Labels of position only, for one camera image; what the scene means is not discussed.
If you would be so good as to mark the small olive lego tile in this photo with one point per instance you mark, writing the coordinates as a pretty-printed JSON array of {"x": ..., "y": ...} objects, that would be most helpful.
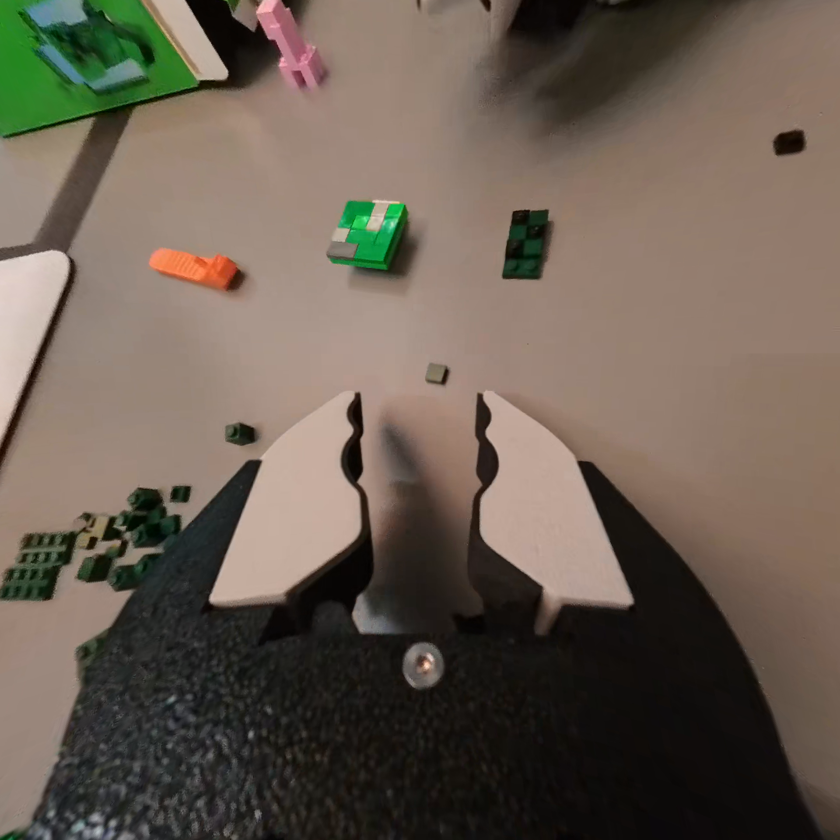
[{"x": 436, "y": 373}]

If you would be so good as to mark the dark green lego plate assembly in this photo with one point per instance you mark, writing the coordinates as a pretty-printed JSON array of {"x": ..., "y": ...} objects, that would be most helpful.
[{"x": 525, "y": 246}]

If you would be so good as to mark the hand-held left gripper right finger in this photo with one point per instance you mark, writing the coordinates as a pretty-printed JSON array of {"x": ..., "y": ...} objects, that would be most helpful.
[{"x": 544, "y": 518}]

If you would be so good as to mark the pile of dark green lego pieces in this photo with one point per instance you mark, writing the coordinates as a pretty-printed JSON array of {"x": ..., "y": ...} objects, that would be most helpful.
[{"x": 39, "y": 564}]

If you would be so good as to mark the small black lego piece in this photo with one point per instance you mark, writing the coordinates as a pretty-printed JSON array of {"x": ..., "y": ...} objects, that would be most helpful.
[{"x": 789, "y": 142}]

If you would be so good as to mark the bright green lego block assembly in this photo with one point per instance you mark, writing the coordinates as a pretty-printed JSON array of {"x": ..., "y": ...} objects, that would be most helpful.
[{"x": 367, "y": 233}]

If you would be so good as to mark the pink lego pig figure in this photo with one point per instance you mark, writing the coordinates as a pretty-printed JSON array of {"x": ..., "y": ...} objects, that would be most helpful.
[{"x": 292, "y": 46}]

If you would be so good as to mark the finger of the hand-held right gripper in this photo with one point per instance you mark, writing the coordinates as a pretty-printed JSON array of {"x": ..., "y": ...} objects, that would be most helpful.
[
  {"x": 449, "y": 4},
  {"x": 503, "y": 12}
]

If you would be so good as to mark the single dark green lego brick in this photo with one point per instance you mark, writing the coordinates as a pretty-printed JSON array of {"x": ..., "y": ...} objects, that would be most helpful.
[{"x": 239, "y": 434}]

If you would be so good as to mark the green lego set box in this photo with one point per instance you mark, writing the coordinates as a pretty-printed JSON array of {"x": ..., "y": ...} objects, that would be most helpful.
[{"x": 85, "y": 59}]

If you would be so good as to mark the orange brick separator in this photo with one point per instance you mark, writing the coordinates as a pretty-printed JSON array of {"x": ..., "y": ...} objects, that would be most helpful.
[{"x": 190, "y": 266}]

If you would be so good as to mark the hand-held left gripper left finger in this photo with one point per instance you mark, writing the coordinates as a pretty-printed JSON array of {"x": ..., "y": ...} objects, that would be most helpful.
[{"x": 295, "y": 512}]

